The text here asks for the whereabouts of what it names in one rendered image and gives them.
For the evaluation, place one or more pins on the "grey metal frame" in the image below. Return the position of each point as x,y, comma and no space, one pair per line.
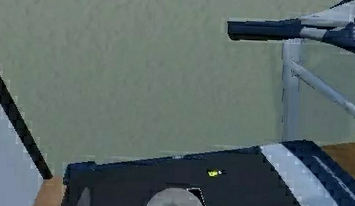
290,96

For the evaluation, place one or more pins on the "dark blue white-striped box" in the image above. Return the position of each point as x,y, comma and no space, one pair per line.
142,176

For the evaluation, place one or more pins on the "black slanted bar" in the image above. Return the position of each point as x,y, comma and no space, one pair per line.
11,110

